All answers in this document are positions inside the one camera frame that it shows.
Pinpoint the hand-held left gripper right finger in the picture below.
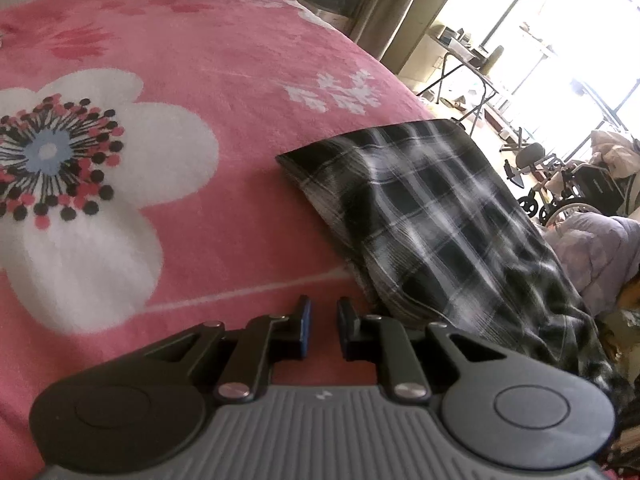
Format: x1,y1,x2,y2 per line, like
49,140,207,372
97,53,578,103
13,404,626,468
336,296,508,405

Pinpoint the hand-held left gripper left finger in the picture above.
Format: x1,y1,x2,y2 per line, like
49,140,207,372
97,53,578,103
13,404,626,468
142,295,314,403

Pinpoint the pink floral blanket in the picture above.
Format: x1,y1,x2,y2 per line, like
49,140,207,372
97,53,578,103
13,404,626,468
0,0,451,480

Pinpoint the office chair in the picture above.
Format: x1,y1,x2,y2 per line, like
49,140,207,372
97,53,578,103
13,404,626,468
500,141,551,196

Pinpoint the wheelchair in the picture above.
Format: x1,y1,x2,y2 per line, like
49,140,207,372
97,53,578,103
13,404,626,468
517,160,638,228

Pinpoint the folding table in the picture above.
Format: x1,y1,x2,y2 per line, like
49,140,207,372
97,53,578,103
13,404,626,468
417,22,506,136

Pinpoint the white water dispenser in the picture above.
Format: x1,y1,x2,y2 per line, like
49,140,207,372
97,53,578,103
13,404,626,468
300,0,358,36

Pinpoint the beige cloth bundle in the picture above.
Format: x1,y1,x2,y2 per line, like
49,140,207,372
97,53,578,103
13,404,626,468
590,127,640,181

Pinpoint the beige curtain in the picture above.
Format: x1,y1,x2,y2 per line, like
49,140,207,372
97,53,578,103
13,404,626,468
350,0,436,61

